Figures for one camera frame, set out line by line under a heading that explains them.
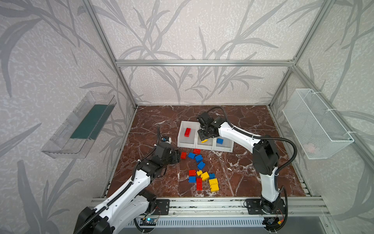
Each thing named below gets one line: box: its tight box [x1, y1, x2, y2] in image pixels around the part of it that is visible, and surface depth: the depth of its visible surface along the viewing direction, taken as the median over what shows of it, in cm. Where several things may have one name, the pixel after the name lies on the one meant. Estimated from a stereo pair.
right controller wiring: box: [262, 212, 288, 231], surface depth 72 cm
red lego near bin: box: [192, 148, 202, 155], surface depth 95 cm
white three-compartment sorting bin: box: [177, 120, 235, 153], surface depth 96 cm
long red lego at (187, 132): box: [184, 127, 192, 138], surface depth 104 cm
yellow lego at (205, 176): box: [200, 171, 210, 181], surface depth 84 cm
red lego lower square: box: [188, 169, 197, 177], surface depth 86 cm
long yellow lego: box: [208, 177, 220, 193], surface depth 82 cm
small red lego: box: [180, 151, 187, 160], surface depth 93 cm
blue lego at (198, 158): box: [194, 154, 204, 163], surface depth 91 cm
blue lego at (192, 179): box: [188, 176, 197, 183], surface depth 84 cm
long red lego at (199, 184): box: [196, 177, 204, 192], surface depth 82 cm
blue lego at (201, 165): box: [197, 161, 206, 171], surface depth 88 cm
